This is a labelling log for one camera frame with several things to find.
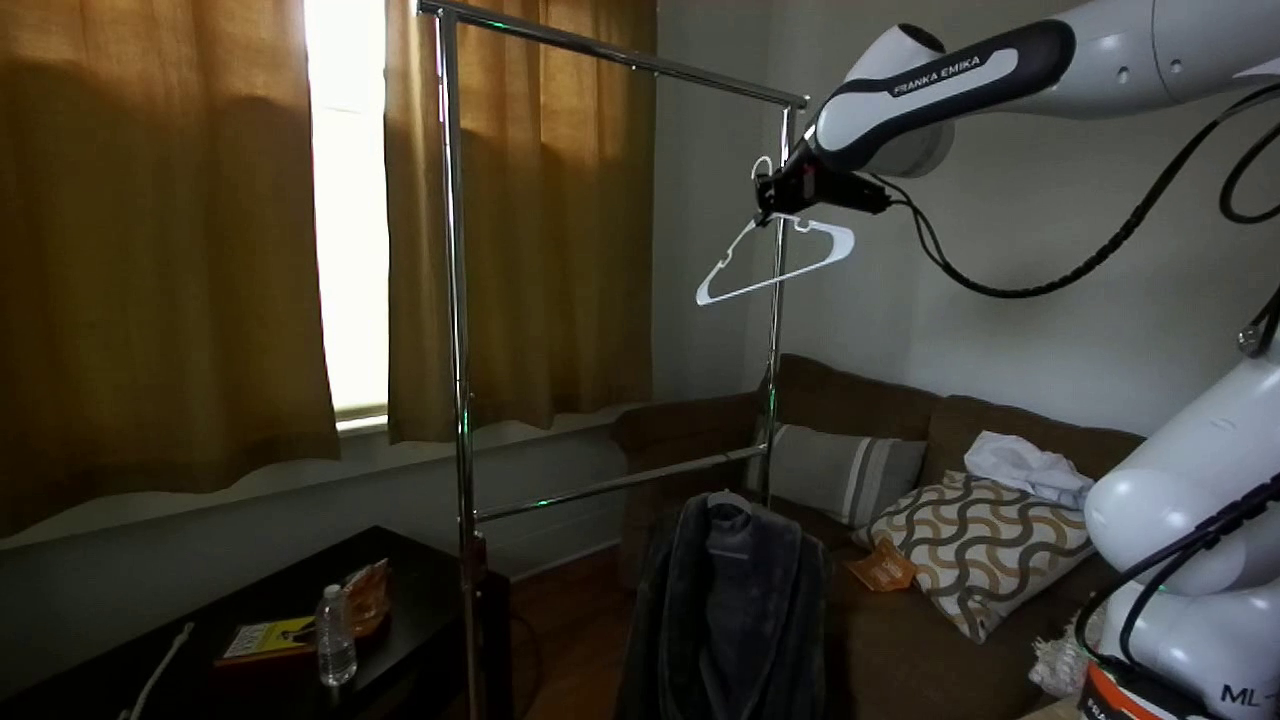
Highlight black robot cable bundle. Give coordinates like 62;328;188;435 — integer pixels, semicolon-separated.
873;75;1280;673

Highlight wave pattern throw pillow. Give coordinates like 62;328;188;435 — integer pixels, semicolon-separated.
870;466;1098;647

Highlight chrome metal garment rack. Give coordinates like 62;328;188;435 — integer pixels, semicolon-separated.
416;0;816;720

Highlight brown fabric sofa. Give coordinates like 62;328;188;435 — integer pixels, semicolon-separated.
613;352;1153;720

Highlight bright window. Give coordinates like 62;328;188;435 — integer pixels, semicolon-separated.
299;0;391;431

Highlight yellow flat book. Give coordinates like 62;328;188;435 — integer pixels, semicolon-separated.
216;613;324;666

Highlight small white crumpled paper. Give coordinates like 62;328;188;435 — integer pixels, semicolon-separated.
1033;632;1091;699

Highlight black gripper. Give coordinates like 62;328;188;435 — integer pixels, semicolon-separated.
751;140;896;228

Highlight brown chips bag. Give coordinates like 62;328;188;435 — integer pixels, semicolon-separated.
338;555;396;639

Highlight thin white rod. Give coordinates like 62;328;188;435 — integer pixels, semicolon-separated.
115;620;200;720

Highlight mustard yellow curtain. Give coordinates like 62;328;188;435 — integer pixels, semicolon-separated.
380;0;661;447
0;0;343;535

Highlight white plastic coat hanger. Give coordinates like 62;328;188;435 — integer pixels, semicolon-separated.
692;150;862;310

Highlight white crumpled cloth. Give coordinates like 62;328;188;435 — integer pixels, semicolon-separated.
960;427;1098;512

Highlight black low table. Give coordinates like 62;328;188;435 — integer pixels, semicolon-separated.
0;523;515;720

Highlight clear plastic water bottle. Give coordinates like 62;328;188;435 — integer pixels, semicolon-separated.
311;580;359;692

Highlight dark grey hanging robe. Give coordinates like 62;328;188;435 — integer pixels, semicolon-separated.
613;486;837;720

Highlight orange snack packet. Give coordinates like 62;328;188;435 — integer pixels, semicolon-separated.
854;546;918;595

